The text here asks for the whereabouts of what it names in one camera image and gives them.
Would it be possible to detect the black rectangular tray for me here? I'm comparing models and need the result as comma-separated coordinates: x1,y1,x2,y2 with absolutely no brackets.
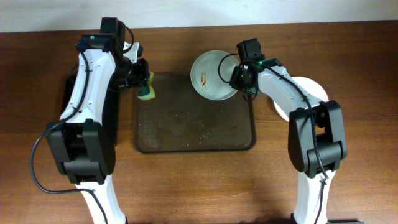
61,74,120,146

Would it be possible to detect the white plate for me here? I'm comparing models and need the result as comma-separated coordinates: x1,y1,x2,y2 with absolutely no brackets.
273,77,329,122

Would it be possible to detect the pale blue plate top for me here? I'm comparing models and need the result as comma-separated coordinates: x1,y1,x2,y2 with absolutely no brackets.
190,50,239,101

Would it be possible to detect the green yellow sponge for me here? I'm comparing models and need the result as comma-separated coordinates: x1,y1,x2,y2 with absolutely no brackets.
137,72,155,101

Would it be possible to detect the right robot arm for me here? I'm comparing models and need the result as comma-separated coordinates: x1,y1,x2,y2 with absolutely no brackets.
228,38,347,223

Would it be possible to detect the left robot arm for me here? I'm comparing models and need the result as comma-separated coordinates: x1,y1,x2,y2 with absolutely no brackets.
46,17,155,223

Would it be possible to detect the brown serving tray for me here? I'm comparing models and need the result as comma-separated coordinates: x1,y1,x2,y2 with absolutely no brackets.
134,73,256,154

